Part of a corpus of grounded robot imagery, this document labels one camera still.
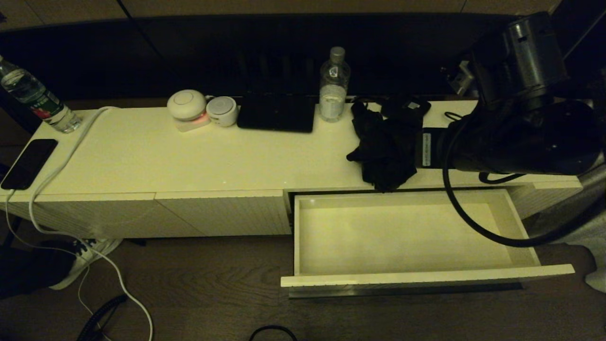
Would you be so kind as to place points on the small white round speaker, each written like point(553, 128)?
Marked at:
point(221, 110)

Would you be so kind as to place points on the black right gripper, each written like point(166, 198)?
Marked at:
point(487, 66)

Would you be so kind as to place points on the grey curtain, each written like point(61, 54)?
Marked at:
point(594, 279)

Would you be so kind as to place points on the person leg in dark trousers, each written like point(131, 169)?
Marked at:
point(28, 267)

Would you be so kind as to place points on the water bottle with green label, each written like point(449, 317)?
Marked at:
point(33, 97)

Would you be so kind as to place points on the white dome device pink base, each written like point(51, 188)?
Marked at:
point(187, 105)

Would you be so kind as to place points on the black flat set-top box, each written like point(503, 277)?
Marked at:
point(277, 113)

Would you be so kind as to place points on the white low cabinet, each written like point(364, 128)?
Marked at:
point(189, 156)

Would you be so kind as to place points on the black umbrella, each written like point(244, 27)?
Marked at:
point(383, 147)

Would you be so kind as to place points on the white sneaker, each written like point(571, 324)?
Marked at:
point(90, 255)

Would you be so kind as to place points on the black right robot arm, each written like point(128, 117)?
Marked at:
point(521, 137)

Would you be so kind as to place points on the clear bottle with grey cap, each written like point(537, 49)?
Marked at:
point(334, 90)

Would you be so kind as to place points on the black smartphone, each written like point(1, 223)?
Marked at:
point(29, 163)

